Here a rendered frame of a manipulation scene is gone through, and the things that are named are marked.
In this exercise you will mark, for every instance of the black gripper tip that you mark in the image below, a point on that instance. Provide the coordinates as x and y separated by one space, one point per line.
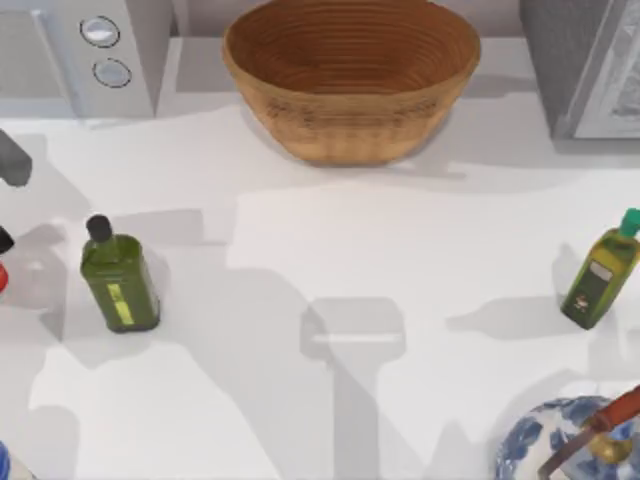
4 240

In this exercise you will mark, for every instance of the pale microwave oven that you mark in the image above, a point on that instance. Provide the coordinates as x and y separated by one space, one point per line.
60 65

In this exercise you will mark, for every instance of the blue and white teapot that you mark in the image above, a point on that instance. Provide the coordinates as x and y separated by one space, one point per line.
565 440

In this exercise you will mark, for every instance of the red and white can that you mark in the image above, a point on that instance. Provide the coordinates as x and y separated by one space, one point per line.
2 280

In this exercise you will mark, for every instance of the woven brown basket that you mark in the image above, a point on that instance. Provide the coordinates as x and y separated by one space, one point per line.
350 65

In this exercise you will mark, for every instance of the blue and white bottle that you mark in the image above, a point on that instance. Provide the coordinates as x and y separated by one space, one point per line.
4 462

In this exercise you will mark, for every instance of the yellow-green bottle green cap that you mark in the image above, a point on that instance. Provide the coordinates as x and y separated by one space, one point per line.
597 275

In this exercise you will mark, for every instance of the small round microwave knob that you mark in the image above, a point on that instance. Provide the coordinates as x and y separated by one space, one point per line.
112 72

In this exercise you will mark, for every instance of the dark green bottle black cap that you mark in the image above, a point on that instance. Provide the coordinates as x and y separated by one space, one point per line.
122 285

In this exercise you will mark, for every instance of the large round microwave knob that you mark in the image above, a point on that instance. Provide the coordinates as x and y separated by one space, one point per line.
99 31

